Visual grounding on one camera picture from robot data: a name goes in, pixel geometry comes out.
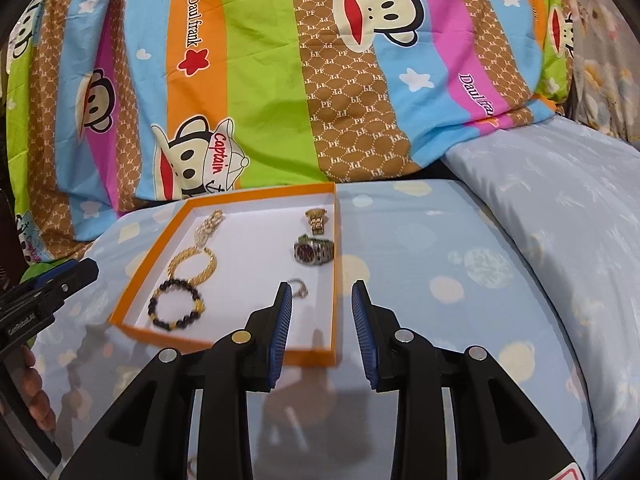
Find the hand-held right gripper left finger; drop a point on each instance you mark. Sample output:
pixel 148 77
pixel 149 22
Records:
pixel 280 335

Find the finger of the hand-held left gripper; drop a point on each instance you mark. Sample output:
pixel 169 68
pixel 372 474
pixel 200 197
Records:
pixel 75 272
pixel 47 278

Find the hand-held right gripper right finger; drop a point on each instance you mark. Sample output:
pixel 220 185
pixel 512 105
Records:
pixel 362 335

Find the silver wristwatch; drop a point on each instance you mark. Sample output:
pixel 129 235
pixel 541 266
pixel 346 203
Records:
pixel 305 251

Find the orange cardboard box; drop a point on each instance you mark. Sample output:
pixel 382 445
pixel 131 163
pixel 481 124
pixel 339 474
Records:
pixel 240 240

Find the gold wristwatch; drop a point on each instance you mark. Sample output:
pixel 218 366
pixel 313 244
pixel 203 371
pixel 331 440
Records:
pixel 316 220

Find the pearl hair clip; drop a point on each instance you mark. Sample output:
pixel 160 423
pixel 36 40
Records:
pixel 207 230

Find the person's left hand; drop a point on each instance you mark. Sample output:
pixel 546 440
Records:
pixel 37 400

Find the green cushion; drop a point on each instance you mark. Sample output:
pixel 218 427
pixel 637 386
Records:
pixel 32 272

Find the light blue pillow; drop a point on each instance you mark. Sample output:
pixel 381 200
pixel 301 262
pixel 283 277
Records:
pixel 550 210

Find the colourful cartoon striped blanket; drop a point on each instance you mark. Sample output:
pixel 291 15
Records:
pixel 260 85

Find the floral grey cloth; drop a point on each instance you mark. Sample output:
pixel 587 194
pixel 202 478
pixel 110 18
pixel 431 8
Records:
pixel 605 60

